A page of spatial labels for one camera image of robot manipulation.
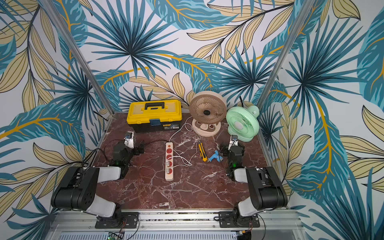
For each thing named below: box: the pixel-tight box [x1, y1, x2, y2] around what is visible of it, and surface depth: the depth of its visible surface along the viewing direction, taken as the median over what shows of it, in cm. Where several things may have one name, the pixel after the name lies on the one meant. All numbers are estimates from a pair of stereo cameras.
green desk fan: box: [226, 105, 260, 143], surface depth 86 cm
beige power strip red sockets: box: [165, 142, 174, 182], surface depth 91 cm
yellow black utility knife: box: [198, 142, 208, 162], surface depth 99 cm
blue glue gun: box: [206, 150, 224, 163], surface depth 96 cm
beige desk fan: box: [189, 90, 227, 137], surface depth 94 cm
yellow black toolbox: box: [126, 99, 183, 133], surface depth 100 cm
